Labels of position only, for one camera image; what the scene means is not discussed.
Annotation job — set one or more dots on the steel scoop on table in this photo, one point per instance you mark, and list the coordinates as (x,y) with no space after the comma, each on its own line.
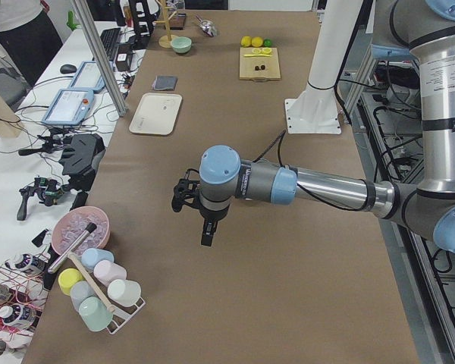
(207,27)

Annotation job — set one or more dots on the blue teach pendant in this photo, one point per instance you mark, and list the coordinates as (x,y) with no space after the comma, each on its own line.
(69,108)
(88,76)

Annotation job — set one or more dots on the blue teach pendant near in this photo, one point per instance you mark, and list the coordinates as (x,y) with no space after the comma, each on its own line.
(69,108)

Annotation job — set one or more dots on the mint green bowl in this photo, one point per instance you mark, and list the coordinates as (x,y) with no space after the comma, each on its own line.
(181,45)

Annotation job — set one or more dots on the black computer mouse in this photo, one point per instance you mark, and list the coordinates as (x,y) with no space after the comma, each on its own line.
(68,69)

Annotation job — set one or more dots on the mint cup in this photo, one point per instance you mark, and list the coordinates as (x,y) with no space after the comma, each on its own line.
(95,314)

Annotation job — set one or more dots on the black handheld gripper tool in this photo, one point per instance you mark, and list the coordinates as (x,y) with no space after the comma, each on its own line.
(48,190)

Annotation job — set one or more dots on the pink cup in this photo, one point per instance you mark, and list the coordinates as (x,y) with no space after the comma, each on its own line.
(106,271)

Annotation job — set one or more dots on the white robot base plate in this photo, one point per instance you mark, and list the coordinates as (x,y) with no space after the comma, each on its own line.
(310,116)

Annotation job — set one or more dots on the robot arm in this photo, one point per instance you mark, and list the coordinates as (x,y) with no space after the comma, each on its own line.
(424,30)

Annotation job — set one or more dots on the blue cup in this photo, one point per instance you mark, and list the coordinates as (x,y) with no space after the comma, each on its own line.
(92,256)

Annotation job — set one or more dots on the white rabbit tray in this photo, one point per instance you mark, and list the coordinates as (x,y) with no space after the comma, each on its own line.
(156,114)

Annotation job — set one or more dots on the black framed tray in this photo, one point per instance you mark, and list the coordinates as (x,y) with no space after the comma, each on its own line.
(177,22)

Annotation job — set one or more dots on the white cup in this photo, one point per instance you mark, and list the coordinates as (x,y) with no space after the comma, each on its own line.
(124,292)

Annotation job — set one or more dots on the whole lemon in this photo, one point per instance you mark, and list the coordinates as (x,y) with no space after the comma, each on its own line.
(257,41)
(246,41)

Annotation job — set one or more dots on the grey cup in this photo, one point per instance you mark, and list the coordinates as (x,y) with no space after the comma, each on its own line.
(79,292)

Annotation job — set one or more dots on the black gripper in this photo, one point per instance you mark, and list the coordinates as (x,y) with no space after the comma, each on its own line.
(211,214)

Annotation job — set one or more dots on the whole lemon near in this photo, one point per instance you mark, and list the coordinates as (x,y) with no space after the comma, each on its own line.
(246,41)

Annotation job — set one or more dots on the wooden mug tree stand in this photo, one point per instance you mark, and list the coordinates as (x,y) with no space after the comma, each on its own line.
(167,14)

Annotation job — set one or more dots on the blue teach pendant far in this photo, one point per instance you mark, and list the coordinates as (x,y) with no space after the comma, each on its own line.
(88,76)

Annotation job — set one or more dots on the yellow cup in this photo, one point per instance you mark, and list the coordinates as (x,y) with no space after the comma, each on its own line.
(68,278)

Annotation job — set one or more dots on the pink bowl with ice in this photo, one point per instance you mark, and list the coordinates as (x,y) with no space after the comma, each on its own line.
(70,226)

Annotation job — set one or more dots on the grey folded cloth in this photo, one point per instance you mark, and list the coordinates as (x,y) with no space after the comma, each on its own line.
(164,83)

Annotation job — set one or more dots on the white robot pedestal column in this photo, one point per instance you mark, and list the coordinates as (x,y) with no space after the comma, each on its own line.
(341,20)

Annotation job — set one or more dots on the steel ice scoop in bowl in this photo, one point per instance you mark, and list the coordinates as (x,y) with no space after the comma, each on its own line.
(56,264)

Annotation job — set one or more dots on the whole lemon far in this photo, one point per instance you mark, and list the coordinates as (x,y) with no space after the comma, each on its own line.
(257,41)

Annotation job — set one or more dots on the black keyboard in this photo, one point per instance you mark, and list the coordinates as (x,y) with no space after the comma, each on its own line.
(110,41)

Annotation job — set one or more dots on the aluminium frame post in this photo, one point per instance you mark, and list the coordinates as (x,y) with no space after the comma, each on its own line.
(90,32)

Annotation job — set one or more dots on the bamboo cutting board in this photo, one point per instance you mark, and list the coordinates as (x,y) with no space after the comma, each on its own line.
(247,71)

